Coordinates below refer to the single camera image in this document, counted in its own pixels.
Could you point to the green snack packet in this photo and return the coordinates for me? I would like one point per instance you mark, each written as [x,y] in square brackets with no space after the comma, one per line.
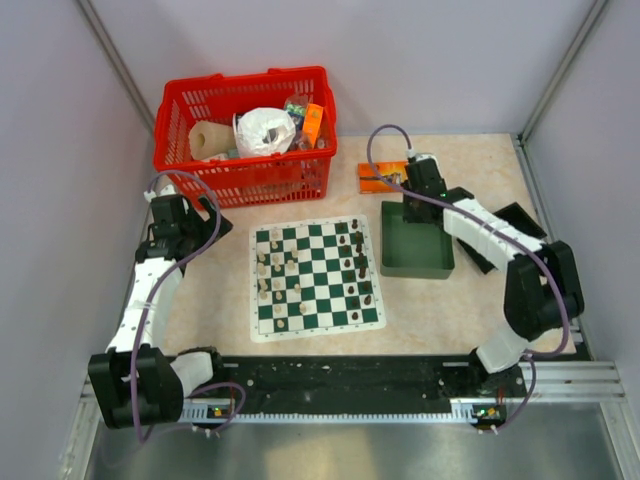
[296,106]

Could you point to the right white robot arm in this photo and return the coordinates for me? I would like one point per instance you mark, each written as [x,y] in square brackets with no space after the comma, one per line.
[542,287]

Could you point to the green piece tray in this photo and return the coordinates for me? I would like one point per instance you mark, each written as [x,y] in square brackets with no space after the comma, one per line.
[413,250]

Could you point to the black tray lid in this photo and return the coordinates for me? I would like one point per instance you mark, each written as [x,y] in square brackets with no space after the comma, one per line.
[515,215]

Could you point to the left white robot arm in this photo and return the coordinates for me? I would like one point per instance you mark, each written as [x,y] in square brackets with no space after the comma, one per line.
[134,382]

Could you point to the green white chess mat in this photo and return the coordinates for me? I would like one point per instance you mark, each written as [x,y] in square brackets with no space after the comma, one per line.
[298,286]

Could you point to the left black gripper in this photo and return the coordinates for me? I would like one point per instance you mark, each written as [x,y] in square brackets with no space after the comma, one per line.
[207,226]

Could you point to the beige paper roll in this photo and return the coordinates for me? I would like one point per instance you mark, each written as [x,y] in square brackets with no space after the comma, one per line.
[207,139]

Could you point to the orange carton in basket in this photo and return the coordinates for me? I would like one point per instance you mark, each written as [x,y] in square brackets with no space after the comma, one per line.
[312,123]

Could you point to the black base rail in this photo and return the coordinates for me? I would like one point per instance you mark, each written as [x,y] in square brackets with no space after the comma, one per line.
[363,384]

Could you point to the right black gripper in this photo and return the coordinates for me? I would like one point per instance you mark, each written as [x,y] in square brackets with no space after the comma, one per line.
[407,215]

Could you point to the red plastic shopping basket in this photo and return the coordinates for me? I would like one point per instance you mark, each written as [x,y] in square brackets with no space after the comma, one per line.
[279,178]

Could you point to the white toilet paper roll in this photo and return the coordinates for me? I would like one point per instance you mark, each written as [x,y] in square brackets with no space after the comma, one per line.
[263,132]

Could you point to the orange razor box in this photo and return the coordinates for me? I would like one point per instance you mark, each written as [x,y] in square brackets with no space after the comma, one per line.
[389,172]

